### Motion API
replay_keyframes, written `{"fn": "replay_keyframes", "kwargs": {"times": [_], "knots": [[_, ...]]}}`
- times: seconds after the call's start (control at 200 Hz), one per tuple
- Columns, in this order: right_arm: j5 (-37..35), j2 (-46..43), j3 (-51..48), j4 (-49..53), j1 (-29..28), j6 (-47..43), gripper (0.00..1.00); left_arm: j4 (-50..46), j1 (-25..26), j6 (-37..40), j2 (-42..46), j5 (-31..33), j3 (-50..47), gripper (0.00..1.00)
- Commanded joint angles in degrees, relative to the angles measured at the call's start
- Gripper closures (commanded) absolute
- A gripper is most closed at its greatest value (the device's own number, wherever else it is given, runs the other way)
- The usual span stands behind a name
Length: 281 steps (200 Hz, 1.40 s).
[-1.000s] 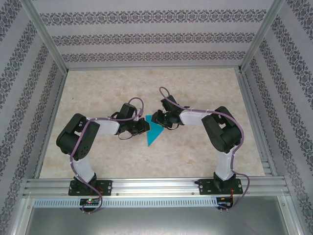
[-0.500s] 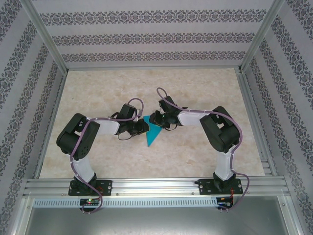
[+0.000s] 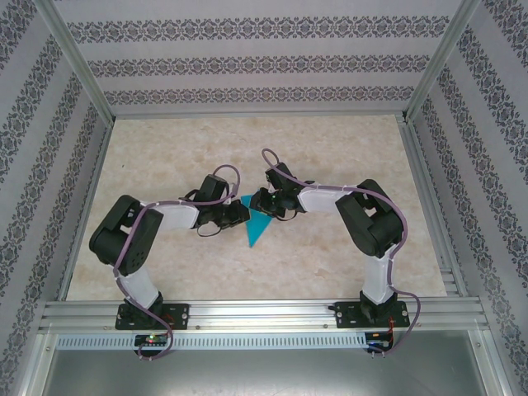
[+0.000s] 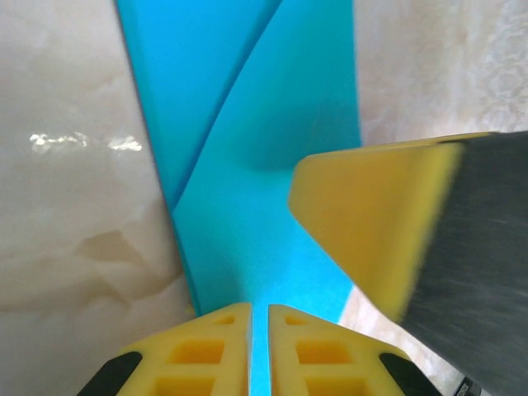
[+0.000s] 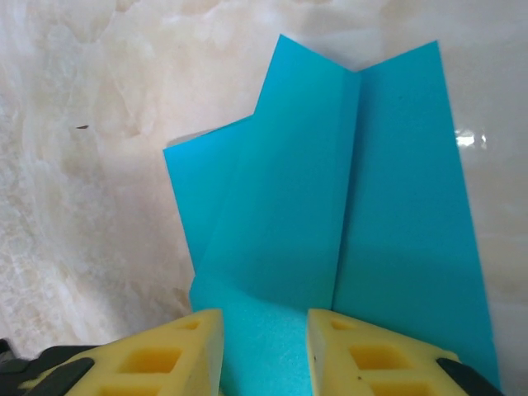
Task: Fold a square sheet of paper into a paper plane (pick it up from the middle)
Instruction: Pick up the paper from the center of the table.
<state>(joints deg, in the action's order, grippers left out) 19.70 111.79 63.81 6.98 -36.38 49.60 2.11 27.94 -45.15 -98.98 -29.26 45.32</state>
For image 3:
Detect blue square paper sheet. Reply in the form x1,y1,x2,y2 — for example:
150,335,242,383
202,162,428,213
240,188,275,249

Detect grey metal sheet panel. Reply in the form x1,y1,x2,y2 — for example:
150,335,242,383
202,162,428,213
24,329,508,396

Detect right wrist black cable loop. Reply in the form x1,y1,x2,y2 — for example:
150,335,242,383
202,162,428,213
273,205,299,223

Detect wrist black cable loop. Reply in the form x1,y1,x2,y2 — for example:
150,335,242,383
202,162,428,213
273,205,299,223
196,221,223,238

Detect left wrist black cable loop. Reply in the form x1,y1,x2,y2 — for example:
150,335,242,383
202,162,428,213
196,221,223,238

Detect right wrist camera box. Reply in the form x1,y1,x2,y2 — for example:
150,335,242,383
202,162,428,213
265,162,296,191

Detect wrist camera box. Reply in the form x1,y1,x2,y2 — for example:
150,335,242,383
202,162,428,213
265,162,296,191
196,173,232,204

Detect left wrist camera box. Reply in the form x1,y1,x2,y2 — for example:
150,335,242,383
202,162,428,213
196,173,232,204

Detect aluminium frame cross bar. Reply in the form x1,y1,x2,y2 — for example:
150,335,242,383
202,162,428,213
111,110,408,120

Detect aluminium mounting rail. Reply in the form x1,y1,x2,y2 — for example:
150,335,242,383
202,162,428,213
39,297,492,333

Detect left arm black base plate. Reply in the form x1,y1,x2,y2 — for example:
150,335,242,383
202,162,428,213
115,303,191,331

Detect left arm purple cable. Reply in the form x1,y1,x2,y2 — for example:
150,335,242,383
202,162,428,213
113,164,242,364

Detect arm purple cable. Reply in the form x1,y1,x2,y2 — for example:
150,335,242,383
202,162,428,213
262,148,422,360
113,164,242,364

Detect slotted grey cable duct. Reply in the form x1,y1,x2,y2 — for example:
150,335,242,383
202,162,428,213
55,332,368,350

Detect aluminium table side rail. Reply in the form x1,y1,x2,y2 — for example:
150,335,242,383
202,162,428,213
55,117,116,302
399,117,471,300

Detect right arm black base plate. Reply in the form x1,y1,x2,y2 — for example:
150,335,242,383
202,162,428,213
333,299,413,330

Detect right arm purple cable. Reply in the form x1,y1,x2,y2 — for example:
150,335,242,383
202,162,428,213
262,148,422,360

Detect aluminium frame post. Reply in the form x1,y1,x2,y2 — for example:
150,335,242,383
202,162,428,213
32,0,116,125
402,0,483,123

